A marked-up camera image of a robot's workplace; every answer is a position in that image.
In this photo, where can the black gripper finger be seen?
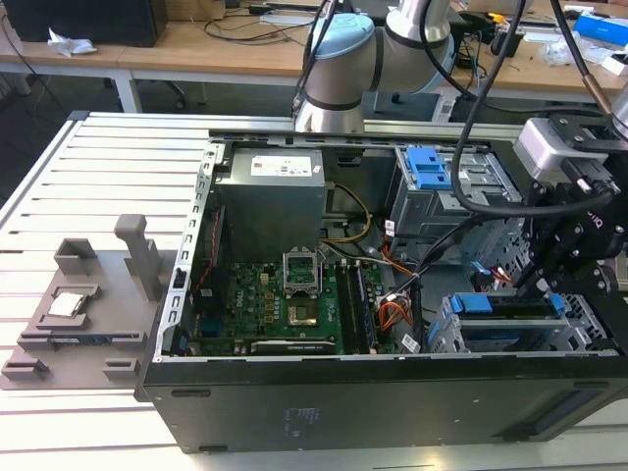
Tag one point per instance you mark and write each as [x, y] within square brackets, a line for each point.
[557, 275]
[532, 275]

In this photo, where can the hard disk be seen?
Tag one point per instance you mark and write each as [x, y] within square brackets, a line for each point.
[471, 303]

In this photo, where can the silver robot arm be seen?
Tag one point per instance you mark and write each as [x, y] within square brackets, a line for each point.
[338, 64]

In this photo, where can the metal disk bay cage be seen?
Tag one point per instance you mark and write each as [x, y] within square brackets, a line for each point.
[579, 324]

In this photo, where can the metal drive cage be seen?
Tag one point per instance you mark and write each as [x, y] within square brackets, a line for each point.
[422, 216]

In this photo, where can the blue drive carrier latch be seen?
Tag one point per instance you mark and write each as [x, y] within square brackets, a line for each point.
[427, 167]

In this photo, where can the wooden desk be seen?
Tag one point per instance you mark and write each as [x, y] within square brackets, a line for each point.
[539, 76]
[196, 54]

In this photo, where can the blue cardboard box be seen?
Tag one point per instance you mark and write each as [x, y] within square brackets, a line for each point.
[603, 24]

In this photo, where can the black PC case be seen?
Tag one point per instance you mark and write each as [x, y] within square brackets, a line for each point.
[343, 407]

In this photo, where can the black graphics card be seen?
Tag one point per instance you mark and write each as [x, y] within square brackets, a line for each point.
[294, 347]

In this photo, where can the grey power supply unit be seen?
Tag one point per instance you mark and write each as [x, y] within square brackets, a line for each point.
[270, 211]

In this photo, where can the green motherboard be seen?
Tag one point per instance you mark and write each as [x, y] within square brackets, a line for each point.
[255, 299]

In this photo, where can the grey parts rack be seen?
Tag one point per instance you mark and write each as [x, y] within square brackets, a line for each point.
[113, 314]

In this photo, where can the dark RAM stick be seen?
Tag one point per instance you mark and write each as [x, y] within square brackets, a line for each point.
[98, 339]

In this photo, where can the silver CPU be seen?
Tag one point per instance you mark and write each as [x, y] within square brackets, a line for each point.
[68, 304]

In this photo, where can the black computer box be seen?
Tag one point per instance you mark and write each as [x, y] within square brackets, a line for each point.
[88, 19]

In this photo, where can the crumpled white paper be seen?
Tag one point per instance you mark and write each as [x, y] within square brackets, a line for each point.
[68, 44]

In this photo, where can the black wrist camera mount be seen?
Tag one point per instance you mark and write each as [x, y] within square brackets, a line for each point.
[611, 279]

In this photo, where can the silver camera box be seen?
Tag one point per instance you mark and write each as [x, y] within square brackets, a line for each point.
[544, 147]

